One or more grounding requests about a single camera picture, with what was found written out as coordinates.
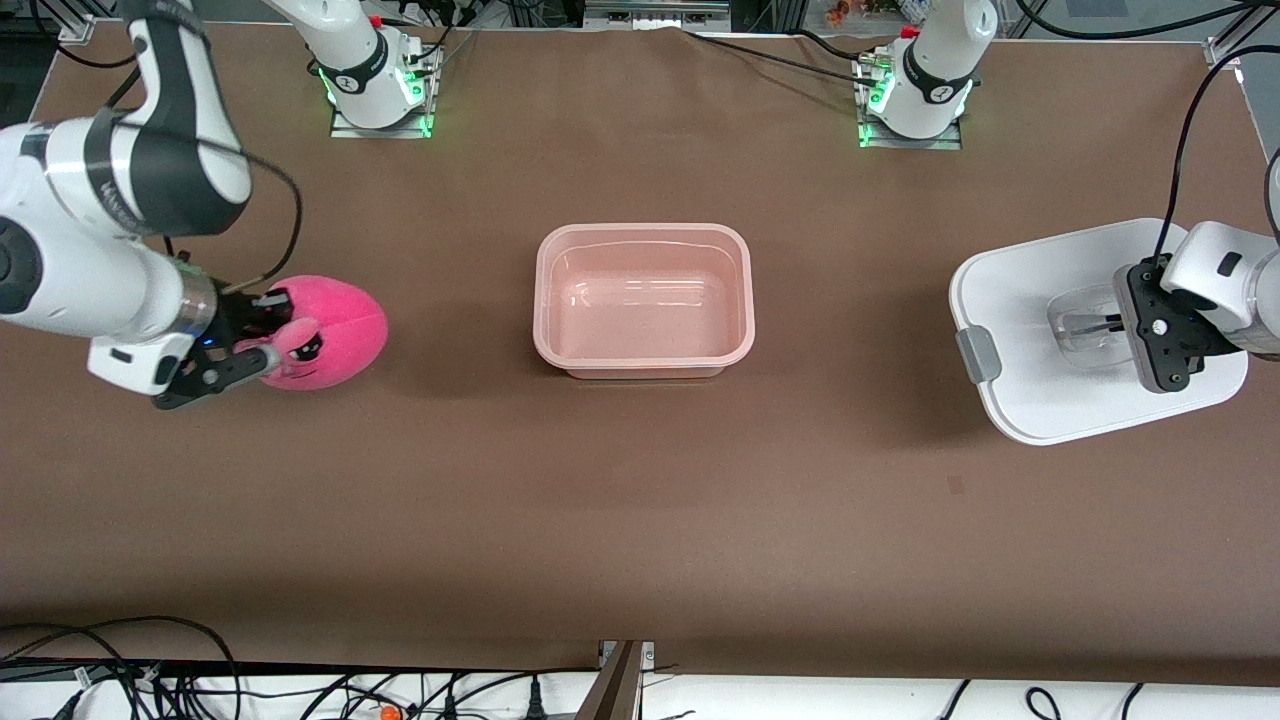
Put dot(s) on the pink plush toy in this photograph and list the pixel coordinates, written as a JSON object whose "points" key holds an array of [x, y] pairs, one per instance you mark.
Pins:
{"points": [[340, 330]]}

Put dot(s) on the black power plug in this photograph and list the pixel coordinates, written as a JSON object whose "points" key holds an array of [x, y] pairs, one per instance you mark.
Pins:
{"points": [[535, 700]]}

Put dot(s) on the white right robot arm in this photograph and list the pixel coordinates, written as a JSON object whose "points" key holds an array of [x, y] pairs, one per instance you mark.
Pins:
{"points": [[150, 170]]}

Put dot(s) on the white lid with grey clips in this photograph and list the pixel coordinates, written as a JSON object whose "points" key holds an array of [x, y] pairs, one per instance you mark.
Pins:
{"points": [[1030, 290]]}

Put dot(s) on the aluminium profile beam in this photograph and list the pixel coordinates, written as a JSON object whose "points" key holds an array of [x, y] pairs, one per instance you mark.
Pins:
{"points": [[615, 690]]}

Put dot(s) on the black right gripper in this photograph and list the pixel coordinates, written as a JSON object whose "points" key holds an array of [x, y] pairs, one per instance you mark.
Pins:
{"points": [[236, 311]]}

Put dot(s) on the aluminium frame post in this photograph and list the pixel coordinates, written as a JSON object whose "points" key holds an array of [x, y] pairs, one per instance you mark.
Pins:
{"points": [[1235, 35], [77, 22]]}

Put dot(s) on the small orange toy figure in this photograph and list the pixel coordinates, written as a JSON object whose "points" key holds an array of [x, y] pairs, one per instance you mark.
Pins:
{"points": [[837, 12]]}

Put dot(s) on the brown table mat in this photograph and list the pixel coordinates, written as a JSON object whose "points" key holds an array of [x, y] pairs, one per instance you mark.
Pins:
{"points": [[640, 500]]}

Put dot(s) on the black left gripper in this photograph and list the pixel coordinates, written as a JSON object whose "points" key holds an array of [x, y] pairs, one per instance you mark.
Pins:
{"points": [[1104, 323]]}

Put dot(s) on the pink translucent plastic box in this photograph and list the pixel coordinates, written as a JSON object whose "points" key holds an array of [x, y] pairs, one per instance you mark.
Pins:
{"points": [[640, 310]]}

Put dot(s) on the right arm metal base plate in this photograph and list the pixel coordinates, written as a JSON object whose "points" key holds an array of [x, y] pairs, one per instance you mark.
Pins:
{"points": [[380, 132]]}

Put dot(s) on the grey metal rail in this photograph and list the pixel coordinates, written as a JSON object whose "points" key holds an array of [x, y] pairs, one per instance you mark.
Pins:
{"points": [[655, 12]]}

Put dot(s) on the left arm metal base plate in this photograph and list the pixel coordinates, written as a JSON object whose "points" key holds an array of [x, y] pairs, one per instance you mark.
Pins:
{"points": [[910, 143]]}

